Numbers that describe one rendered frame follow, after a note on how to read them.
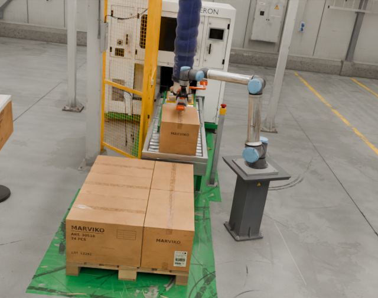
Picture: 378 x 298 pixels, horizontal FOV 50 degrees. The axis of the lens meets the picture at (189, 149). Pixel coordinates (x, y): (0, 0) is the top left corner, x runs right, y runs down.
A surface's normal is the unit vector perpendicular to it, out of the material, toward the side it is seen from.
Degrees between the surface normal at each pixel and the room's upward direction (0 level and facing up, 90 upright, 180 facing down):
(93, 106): 90
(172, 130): 90
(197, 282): 0
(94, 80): 89
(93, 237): 90
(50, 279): 0
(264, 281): 0
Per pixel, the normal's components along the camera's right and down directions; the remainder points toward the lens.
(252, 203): 0.33, 0.41
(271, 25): 0.00, 0.39
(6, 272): 0.11, -0.91
